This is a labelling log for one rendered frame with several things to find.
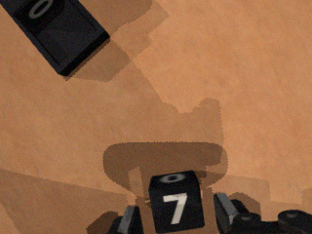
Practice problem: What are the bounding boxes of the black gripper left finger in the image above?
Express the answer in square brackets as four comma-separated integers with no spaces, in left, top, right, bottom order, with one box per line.
[106,206,143,234]

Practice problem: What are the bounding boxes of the black number cube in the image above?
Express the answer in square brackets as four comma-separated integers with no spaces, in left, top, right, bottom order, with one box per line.
[0,0,63,27]
[148,171,205,234]

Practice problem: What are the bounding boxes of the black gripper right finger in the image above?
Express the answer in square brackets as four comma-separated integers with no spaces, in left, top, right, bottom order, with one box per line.
[214,193,312,234]

